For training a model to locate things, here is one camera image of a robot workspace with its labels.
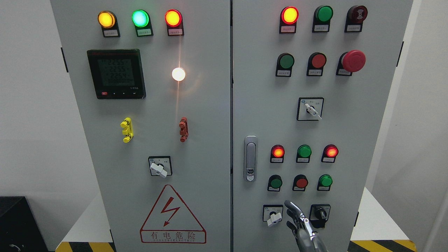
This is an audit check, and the red terminal connector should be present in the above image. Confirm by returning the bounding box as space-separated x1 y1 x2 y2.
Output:
179 117 189 142

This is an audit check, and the left door rotary switch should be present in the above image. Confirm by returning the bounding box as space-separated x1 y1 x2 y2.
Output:
148 156 173 178

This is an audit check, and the yellow indicator light top left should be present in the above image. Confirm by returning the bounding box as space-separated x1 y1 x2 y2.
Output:
97 10 120 38

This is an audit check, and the yellow terminal connector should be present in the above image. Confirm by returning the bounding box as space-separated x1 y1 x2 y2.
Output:
120 117 133 143

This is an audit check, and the white-knob rotary switch bottom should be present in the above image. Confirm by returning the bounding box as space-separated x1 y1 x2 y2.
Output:
262 204 283 228

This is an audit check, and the right door upper rotary switch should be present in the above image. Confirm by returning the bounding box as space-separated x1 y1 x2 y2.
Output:
296 97 324 121

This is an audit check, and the black-knob selector switch bottom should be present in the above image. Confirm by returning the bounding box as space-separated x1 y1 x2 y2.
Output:
309 204 331 229

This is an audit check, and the red button bottom row middle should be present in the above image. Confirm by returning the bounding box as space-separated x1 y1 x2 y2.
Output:
292 174 308 191

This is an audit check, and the green button top right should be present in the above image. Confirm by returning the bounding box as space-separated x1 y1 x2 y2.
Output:
312 5 334 33

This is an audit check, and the green indicator lower middle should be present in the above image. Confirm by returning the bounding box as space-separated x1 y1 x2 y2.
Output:
296 145 312 163

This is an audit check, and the grey left cabinet door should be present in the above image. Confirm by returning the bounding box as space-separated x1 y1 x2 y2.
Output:
51 0 231 252

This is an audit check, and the grey right cabinet door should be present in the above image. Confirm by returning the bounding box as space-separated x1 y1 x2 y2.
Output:
232 0 413 252

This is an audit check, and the green button bottom row right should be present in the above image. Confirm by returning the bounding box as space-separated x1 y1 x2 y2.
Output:
316 174 333 191

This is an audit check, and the red indicator light top right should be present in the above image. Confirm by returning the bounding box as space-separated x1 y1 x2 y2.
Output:
279 6 299 34

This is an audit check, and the red lit indicator lower left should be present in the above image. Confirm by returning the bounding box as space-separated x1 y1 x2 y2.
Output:
270 145 285 163

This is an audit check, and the green button bottom row left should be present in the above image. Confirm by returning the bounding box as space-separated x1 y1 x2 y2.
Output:
267 174 283 192

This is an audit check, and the door rotary switch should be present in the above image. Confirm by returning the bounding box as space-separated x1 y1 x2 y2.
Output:
296 97 324 121
148 156 173 178

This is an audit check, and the grey cabinet door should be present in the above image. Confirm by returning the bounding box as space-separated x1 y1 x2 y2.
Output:
51 0 231 252
232 0 413 252

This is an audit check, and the red indicator light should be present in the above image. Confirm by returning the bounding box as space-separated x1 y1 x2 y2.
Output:
165 9 184 36
279 6 299 34

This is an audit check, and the red electric hazard warning sign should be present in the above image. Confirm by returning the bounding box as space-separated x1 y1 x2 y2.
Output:
140 184 207 244

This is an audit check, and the red indicator light top left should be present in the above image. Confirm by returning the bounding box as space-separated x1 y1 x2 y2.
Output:
165 9 184 36

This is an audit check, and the dark red buzzer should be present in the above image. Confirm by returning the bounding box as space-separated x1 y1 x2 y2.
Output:
344 5 368 33

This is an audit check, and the black digital power meter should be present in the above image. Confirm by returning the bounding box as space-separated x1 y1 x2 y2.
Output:
87 48 146 99

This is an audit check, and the black box lower left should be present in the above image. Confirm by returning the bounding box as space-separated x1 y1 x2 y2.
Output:
0 196 48 252

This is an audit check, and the red lit indicator lower right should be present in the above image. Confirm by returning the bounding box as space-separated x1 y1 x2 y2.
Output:
321 145 339 163

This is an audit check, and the red lit indicator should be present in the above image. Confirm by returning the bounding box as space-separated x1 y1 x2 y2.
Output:
270 145 285 163
321 145 339 163

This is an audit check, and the green push button second row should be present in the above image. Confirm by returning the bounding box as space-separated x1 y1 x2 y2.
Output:
275 53 295 78

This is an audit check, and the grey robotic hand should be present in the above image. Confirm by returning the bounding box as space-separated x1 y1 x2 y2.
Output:
284 200 328 252

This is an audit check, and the red emergency stop button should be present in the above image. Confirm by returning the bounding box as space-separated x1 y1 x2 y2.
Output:
336 50 366 76

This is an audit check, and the green indicator light top left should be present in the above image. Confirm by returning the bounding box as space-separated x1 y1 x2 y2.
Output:
132 9 153 37

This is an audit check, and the white glowing indicator light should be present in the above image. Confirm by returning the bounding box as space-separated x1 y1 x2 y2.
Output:
171 67 186 82

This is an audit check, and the red push button second row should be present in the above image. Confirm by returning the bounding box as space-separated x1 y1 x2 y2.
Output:
307 52 327 77

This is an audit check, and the silver cabinet door handle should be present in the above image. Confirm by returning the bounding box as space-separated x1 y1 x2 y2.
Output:
243 135 258 182

